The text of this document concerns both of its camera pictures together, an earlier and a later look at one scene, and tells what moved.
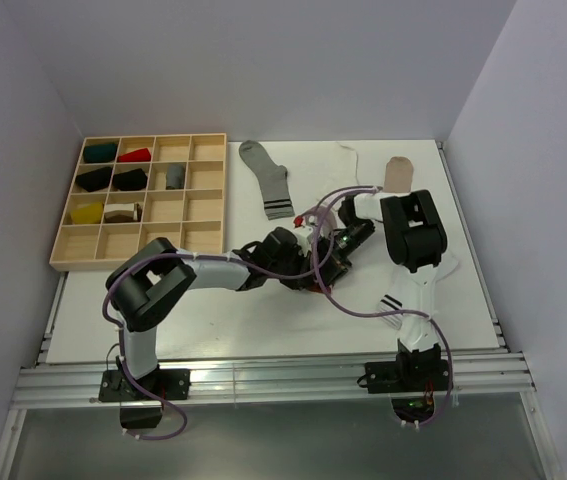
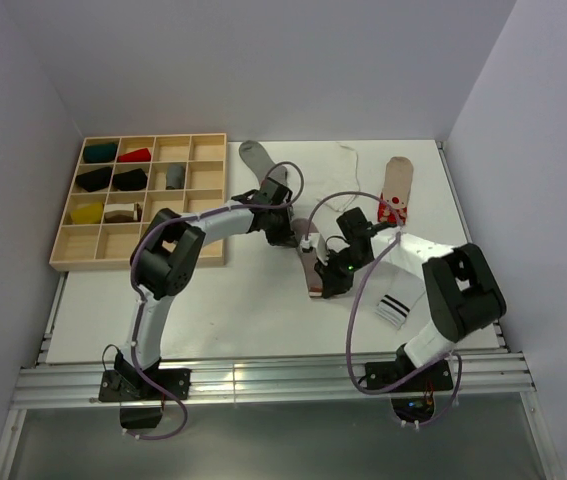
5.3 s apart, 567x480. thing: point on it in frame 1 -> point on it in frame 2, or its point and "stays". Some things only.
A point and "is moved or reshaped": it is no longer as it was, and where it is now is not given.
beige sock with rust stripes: x=331 y=219 is moved or reshaped
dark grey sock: x=175 y=176 stays
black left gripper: x=299 y=282 -> x=285 y=237
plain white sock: x=338 y=169 stays
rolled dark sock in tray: x=94 y=179 stays
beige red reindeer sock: x=399 y=172 stays
